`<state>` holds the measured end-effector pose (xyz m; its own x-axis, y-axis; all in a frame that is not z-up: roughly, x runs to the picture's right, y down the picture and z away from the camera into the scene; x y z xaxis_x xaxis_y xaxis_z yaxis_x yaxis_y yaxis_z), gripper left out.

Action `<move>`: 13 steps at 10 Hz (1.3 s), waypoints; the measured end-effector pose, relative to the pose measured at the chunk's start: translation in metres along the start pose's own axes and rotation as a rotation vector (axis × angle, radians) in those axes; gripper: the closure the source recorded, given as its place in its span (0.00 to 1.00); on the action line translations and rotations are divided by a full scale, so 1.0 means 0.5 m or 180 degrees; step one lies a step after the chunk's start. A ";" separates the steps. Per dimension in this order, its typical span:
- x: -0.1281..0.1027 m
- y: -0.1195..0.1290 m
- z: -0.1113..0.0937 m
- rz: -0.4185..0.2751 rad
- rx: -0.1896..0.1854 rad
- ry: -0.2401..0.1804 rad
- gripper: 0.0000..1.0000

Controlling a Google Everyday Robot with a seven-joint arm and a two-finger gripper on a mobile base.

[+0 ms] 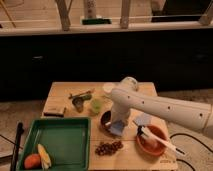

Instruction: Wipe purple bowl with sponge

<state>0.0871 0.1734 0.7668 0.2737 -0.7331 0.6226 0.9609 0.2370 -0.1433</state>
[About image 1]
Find blue sponge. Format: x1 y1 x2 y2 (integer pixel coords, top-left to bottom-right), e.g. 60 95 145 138
109 121 125 136

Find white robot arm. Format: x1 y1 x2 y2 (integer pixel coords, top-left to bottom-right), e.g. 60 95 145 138
109 77 213 139

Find purple bowl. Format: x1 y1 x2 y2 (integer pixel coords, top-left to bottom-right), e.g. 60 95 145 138
100 111 112 134

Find brown scouring sponge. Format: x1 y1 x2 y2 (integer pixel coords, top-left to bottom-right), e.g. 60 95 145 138
43 106 66 117

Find orange bowl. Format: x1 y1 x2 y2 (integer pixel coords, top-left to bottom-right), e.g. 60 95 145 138
136 125 166 157

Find green cup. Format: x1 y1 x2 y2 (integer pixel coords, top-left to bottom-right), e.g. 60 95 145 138
90 99 102 114

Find light blue cloth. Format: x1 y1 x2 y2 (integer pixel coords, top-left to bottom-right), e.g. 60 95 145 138
133 113 151 126

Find white dish brush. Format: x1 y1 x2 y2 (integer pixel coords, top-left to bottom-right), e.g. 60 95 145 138
138 126 185 156

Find bunch of dark grapes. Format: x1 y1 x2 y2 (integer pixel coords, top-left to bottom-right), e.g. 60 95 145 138
95 141 123 156

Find wooden board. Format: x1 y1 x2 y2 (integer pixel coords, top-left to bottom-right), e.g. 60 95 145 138
44 82 178 171

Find green plastic tray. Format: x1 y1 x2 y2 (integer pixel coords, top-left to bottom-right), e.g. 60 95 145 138
17 117 90 171

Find green block on ledge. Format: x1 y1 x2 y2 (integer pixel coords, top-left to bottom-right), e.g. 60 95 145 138
82 18 111 25

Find black pole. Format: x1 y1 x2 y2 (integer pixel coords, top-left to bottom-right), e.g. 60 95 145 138
10 122 24 171

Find orange fruit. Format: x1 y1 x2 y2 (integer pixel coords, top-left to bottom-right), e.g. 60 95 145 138
24 154 41 169

